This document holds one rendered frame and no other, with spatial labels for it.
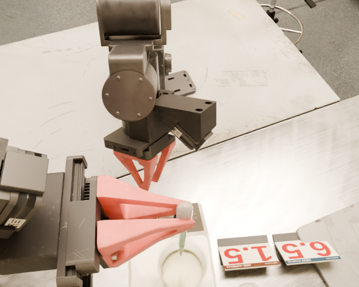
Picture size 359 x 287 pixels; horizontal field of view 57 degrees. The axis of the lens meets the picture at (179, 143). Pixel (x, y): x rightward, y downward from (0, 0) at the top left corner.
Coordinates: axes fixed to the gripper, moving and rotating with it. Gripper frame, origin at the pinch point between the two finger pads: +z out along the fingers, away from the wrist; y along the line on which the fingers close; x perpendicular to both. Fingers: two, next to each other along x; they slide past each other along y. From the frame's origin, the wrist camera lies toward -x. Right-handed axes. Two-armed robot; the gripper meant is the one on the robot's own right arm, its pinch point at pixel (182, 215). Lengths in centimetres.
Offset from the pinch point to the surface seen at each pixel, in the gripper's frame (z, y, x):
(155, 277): -3.4, -0.5, 23.4
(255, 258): 12.9, 1.8, 29.0
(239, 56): 21, 51, 32
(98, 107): -14, 39, 33
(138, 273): -5.7, 0.3, 23.4
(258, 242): 14.9, 4.8, 31.5
